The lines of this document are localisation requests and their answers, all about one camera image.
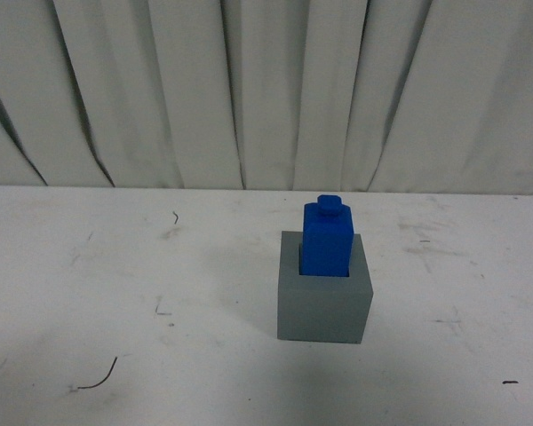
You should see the gray cube base with hole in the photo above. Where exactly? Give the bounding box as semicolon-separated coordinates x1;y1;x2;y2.
277;231;373;344

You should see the white pleated curtain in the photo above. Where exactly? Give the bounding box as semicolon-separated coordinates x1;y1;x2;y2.
0;1;533;194

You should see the blue block with knob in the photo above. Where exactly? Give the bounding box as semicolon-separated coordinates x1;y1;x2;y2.
300;194;354;277

